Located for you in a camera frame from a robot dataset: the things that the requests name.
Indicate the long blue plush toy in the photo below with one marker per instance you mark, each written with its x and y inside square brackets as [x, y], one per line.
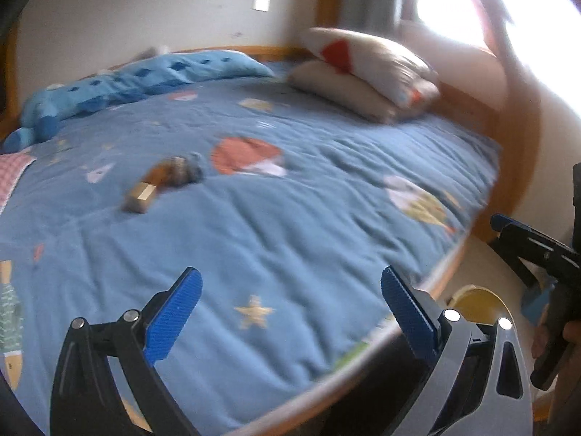
[150, 72]

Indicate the grey curtain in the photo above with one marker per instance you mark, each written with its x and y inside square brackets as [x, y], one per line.
[372, 0]

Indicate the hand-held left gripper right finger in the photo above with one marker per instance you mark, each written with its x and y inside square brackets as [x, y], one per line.
[406, 313]

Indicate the small doll in red clothes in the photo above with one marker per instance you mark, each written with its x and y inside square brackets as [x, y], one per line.
[177, 170]

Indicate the pink plaid pillow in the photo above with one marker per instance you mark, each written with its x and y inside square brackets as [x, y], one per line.
[13, 168]

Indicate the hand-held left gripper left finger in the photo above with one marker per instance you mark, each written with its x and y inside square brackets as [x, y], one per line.
[174, 313]

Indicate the person's right hand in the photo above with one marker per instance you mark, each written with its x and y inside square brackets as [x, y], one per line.
[540, 343]

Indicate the bright window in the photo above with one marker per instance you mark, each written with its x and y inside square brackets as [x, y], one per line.
[454, 0]

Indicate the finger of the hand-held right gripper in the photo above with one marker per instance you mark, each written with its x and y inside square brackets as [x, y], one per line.
[526, 238]
[538, 302]

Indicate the yellow waste bin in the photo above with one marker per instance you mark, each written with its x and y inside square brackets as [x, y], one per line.
[476, 302]

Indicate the beige curtain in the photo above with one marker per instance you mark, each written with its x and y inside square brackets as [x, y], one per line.
[513, 54]

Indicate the blue fish print bedspread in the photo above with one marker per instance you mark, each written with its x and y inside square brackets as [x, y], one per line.
[295, 236]

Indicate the plain cream cushion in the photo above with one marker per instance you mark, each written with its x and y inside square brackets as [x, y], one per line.
[336, 84]

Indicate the white wall switch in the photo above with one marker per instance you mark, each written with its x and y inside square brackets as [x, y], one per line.
[262, 4]

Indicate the cream cushion with red patch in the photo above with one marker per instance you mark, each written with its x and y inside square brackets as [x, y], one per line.
[386, 59]

